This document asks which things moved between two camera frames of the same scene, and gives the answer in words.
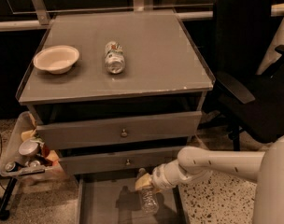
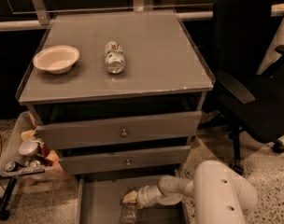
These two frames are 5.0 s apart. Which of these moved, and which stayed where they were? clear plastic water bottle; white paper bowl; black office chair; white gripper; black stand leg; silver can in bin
Moved: white gripper; clear plastic water bottle
Stayed: black office chair; black stand leg; white paper bowl; silver can in bin
